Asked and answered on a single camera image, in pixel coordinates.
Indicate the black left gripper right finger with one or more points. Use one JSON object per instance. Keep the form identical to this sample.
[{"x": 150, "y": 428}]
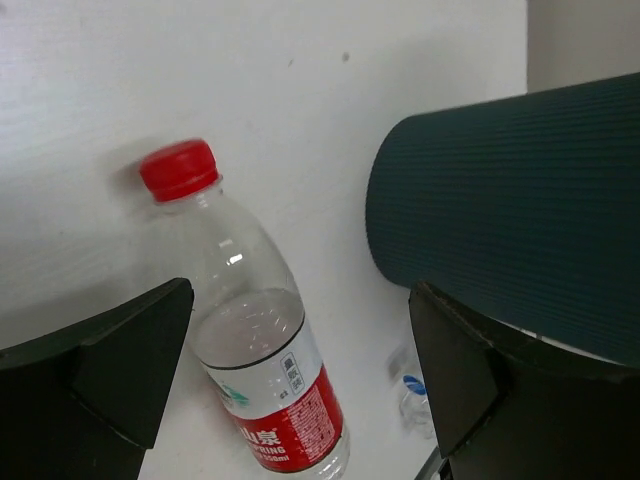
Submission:
[{"x": 506, "y": 405}]

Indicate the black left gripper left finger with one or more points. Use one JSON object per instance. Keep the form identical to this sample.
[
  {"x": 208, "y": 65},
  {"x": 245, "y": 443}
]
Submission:
[{"x": 86, "y": 401}]

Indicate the Aquafina bottle blue label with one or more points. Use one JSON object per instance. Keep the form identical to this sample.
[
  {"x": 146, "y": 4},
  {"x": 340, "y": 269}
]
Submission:
[{"x": 404, "y": 371}]

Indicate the red cap red label bottle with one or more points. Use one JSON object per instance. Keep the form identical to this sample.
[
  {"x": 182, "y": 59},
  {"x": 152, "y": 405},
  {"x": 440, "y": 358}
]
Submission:
[{"x": 248, "y": 327}]

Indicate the dark teal ribbed bin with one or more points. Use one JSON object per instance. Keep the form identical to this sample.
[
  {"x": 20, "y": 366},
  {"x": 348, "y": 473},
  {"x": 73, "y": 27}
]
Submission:
[{"x": 524, "y": 209}]

